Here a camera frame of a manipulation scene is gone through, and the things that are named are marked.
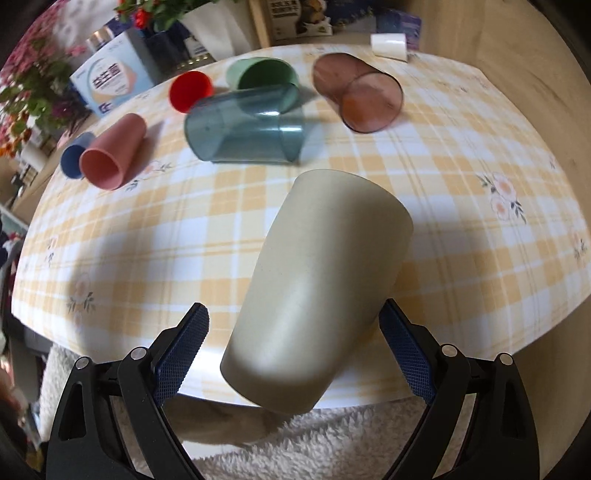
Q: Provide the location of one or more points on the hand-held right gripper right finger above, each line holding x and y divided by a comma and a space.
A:
408, 353

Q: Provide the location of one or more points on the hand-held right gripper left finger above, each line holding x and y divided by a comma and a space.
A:
182, 353

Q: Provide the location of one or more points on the beige cup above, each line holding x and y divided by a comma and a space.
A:
318, 286

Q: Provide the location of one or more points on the pink cup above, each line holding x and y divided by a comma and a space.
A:
113, 154

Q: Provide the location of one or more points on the dark blue cup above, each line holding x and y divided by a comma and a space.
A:
74, 159

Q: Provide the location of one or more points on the clear blue-grey plastic cup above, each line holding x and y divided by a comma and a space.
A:
240, 129

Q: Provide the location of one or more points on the red cup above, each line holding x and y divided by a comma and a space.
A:
187, 90

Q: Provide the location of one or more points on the clear brown plastic cup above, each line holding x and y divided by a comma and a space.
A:
358, 90

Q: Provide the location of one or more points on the green cup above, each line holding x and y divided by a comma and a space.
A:
258, 76

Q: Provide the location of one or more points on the white cup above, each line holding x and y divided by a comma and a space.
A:
390, 46

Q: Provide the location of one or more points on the white fluffy blanket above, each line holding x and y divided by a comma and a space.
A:
351, 443

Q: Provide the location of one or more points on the yellow plaid tablecloth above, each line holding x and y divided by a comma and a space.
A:
461, 207

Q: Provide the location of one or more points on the white and blue carton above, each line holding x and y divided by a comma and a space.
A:
111, 78

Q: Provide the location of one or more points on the artificial flower bouquet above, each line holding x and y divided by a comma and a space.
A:
34, 87

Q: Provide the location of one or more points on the dark blue flower vase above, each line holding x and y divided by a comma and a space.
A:
166, 46

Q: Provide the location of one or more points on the white paper bag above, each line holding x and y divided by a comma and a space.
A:
219, 25

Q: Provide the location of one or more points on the purple-blue box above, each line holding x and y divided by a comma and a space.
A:
404, 23

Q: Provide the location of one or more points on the dark printed box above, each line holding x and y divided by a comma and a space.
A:
295, 18

